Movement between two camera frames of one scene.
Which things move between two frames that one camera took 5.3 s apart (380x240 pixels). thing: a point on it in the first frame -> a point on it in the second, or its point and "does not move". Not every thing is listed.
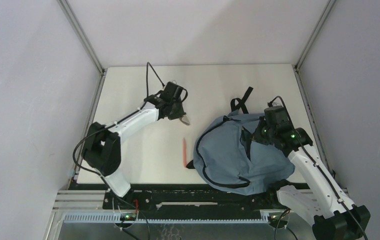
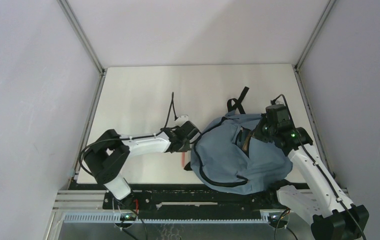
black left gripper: (180, 114) -> (186, 147)
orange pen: (184, 153) does not move
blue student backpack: (226, 154) does not move
